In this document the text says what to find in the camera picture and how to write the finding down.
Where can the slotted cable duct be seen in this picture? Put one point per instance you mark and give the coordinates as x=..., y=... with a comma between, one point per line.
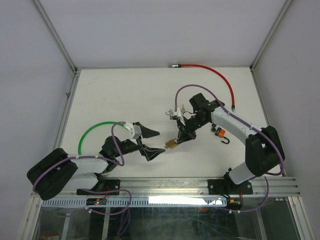
x=135, y=202

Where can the aluminium mounting rail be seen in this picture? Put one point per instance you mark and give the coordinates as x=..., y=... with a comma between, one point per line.
x=276, y=187

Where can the orange black padlock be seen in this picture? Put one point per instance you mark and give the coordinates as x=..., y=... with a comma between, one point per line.
x=221, y=134

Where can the large brass padlock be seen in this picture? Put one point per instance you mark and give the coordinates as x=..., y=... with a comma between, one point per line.
x=171, y=144

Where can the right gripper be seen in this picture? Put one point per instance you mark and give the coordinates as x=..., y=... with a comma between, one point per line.
x=184, y=135

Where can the red cable lock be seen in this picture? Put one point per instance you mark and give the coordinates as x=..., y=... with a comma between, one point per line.
x=188, y=65

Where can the small brass padlock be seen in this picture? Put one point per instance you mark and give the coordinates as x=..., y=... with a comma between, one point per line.
x=168, y=112

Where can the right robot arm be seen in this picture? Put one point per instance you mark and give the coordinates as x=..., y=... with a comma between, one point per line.
x=263, y=148

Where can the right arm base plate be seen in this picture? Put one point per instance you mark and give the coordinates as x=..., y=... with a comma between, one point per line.
x=217, y=186

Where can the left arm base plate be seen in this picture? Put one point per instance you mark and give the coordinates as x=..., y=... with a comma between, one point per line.
x=105, y=186

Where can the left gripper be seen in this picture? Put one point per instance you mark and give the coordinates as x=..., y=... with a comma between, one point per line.
x=150, y=152

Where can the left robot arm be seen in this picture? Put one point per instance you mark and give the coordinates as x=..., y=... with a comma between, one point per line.
x=60, y=172

